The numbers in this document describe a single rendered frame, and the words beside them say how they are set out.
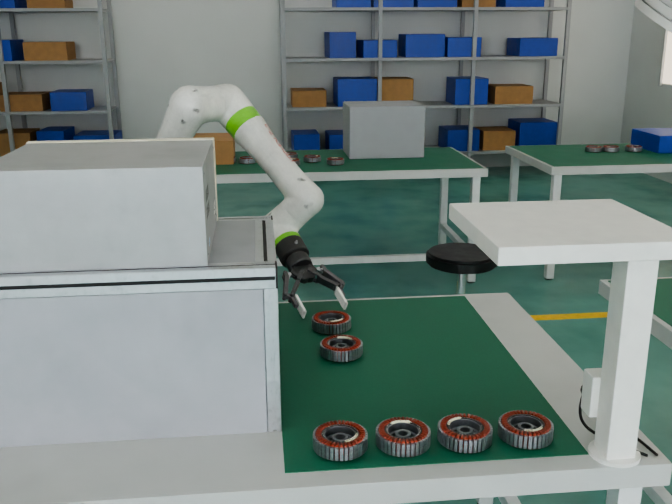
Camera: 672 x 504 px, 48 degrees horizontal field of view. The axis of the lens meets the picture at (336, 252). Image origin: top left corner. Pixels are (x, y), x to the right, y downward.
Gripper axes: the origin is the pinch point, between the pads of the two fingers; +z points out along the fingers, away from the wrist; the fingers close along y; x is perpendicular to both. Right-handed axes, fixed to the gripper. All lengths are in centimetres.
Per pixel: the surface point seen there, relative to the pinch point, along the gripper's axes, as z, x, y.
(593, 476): 83, 40, -10
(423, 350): 28.6, 11.1, -13.6
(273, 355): 35, 35, 38
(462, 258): -57, -60, -115
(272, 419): 43, 23, 39
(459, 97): -411, -230, -421
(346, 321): 8.7, 3.4, -2.1
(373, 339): 17.4, 4.7, -6.0
